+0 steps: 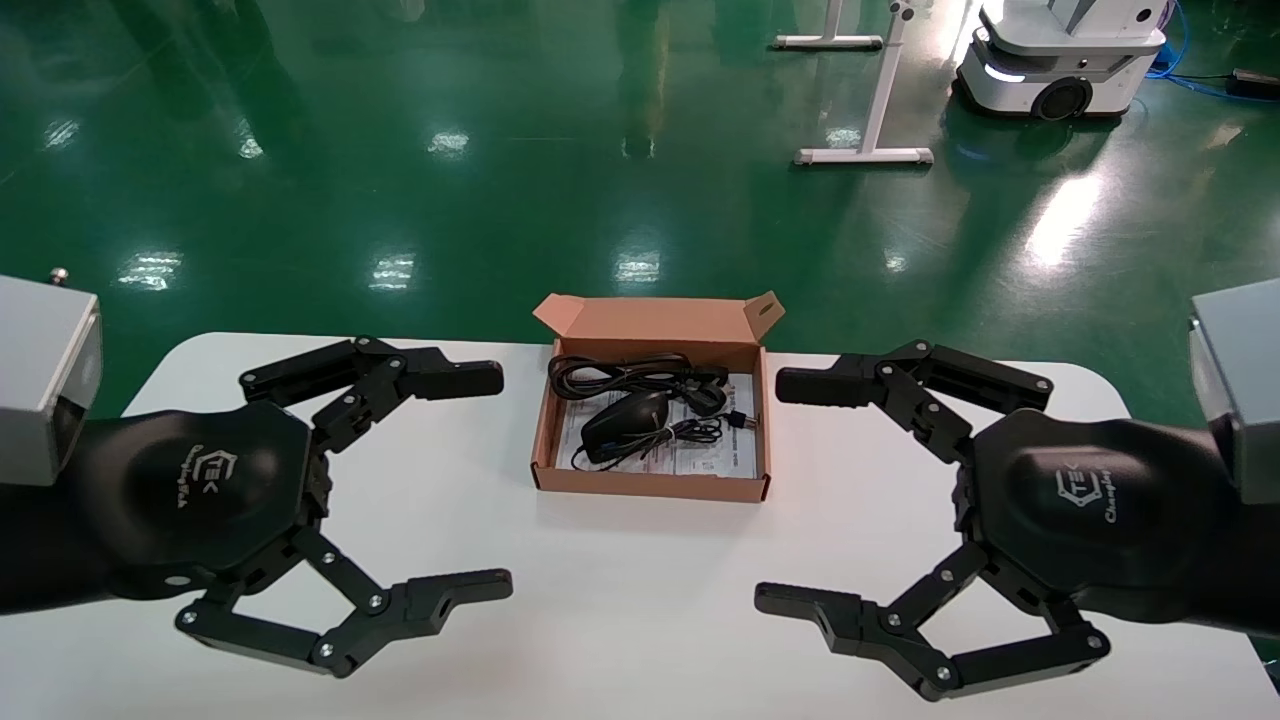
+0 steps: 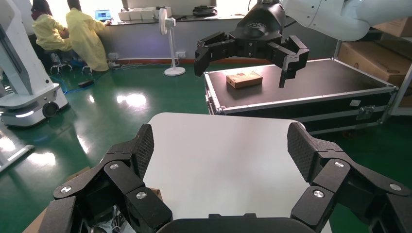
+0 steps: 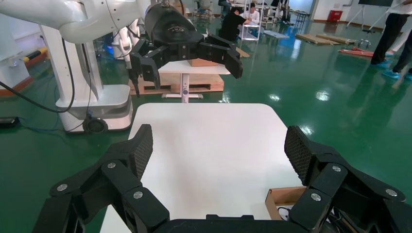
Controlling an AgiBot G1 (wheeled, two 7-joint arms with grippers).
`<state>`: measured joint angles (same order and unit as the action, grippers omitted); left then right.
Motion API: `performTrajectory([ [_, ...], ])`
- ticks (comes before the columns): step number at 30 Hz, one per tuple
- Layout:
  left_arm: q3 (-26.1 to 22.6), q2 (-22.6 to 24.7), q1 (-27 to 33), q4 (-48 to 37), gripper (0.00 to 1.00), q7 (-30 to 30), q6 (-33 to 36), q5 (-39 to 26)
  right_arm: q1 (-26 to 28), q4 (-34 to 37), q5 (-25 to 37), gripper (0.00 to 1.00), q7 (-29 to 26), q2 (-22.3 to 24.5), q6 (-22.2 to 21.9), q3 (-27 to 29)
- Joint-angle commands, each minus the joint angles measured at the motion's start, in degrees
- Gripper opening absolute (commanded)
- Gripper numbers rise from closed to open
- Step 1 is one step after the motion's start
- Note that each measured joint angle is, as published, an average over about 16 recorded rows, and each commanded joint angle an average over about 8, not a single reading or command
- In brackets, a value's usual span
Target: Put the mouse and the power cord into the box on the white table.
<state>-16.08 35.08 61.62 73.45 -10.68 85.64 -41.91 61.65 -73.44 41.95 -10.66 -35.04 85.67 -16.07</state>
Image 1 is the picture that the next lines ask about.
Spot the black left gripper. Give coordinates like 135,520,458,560
0,337,514,679

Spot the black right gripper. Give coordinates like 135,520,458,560
753,340,1280,703

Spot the black power cord with plug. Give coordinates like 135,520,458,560
548,353,731,419

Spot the black wired computer mouse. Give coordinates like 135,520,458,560
570,390,751,471

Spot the open brown cardboard box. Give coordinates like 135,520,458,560
530,292,788,504

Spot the printed white paper sheet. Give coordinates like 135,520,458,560
555,370,758,479

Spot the white T-shaped desk leg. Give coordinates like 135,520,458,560
795,0,936,166

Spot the white desk leg foot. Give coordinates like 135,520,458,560
773,0,886,51

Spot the white wheeled mobile robot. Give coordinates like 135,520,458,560
955,0,1169,123

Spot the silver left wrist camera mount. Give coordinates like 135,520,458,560
0,268,103,488

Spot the blue floor cable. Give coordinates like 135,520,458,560
1145,0,1280,101

